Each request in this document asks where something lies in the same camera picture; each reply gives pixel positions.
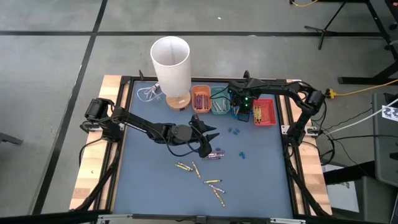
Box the black stand foot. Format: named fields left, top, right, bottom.
left=0, top=132, right=24, bottom=146

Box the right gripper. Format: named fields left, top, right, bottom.
left=228, top=81, right=254, bottom=122

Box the grey cabinet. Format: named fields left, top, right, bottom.
left=372, top=92, right=398, bottom=187

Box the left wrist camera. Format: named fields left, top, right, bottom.
left=198, top=141, right=213, bottom=159

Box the yellow floor cable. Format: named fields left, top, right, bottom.
left=290, top=0, right=320, bottom=7

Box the yellow extension cable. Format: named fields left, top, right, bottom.
left=335, top=78, right=398, bottom=97

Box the white shade table lamp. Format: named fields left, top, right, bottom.
left=150, top=35, right=192, bottom=112

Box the red plastic basket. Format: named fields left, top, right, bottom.
left=252, top=98, right=277, bottom=126

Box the black desk frame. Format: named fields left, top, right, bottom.
left=338, top=0, right=398, bottom=85

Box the white box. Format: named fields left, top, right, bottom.
left=323, top=164, right=360, bottom=213

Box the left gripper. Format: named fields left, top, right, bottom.
left=186, top=114, right=220, bottom=146

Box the white cable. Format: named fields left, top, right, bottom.
left=331, top=98, right=398, bottom=134

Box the white marker tag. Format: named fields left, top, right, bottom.
left=381, top=105, right=398, bottom=122

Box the blue plastic basket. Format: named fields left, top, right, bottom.
left=230, top=93, right=253, bottom=123

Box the black tripod stand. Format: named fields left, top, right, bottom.
left=303, top=2, right=346, bottom=50

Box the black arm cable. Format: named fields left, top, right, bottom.
left=78, top=136, right=106, bottom=164

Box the blue-grey table mat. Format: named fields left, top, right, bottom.
left=112, top=81, right=295, bottom=218

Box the orange plastic bin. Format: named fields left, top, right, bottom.
left=191, top=85, right=213, bottom=114

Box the clear lamp cord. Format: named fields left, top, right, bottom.
left=136, top=82, right=164, bottom=103

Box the silver bracket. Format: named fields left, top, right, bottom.
left=96, top=213, right=134, bottom=223
left=269, top=217, right=307, bottom=224

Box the black floor beam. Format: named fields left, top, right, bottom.
left=323, top=160, right=377, bottom=186

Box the black table frame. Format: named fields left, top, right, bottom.
left=73, top=70, right=331, bottom=218

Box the teal plastic bin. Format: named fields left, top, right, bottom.
left=210, top=86, right=231, bottom=115

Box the grey box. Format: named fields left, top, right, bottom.
left=354, top=175, right=398, bottom=224

